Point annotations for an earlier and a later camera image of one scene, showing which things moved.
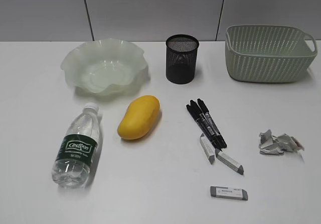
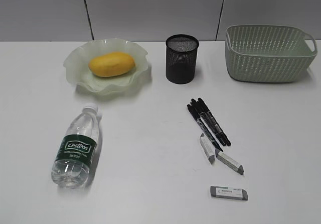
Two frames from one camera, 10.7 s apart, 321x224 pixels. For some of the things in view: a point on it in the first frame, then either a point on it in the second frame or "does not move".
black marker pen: (189, 107) does not move
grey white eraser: (208, 147) does not move
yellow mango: (139, 117) to (111, 65)
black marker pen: (209, 125) does not move
